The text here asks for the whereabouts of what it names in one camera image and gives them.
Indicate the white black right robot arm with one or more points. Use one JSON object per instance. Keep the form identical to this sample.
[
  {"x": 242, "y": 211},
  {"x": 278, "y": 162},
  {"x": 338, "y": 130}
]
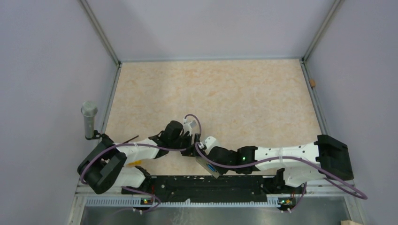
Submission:
[{"x": 326, "y": 157}]

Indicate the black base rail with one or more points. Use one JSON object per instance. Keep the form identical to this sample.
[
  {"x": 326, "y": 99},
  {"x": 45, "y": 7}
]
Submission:
[{"x": 225, "y": 189}]

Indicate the small tan block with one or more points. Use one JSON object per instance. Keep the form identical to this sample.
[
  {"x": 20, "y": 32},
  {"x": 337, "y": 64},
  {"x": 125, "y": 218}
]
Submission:
[{"x": 312, "y": 83}]

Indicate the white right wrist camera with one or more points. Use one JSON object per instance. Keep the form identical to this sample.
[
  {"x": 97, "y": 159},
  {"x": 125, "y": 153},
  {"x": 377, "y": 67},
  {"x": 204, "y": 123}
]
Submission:
[{"x": 208, "y": 144}]

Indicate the grey microphone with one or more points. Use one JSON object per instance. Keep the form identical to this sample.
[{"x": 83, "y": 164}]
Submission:
[{"x": 89, "y": 110}]

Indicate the yellow clamp tool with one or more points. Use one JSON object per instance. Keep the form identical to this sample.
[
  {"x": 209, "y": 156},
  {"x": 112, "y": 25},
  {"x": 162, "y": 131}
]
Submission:
[{"x": 135, "y": 163}]

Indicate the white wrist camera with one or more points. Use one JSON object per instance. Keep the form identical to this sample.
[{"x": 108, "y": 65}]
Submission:
[
  {"x": 208, "y": 144},
  {"x": 188, "y": 126}
]

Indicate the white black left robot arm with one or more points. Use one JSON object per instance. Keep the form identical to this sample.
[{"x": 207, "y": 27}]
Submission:
[{"x": 106, "y": 165}]

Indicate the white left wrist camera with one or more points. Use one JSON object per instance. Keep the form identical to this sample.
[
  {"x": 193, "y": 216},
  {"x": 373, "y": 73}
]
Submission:
[{"x": 188, "y": 126}]

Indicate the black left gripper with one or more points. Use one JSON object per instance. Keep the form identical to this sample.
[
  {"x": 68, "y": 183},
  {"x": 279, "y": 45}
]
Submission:
[{"x": 191, "y": 150}]

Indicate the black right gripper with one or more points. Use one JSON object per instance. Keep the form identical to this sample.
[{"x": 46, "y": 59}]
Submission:
[{"x": 221, "y": 170}]

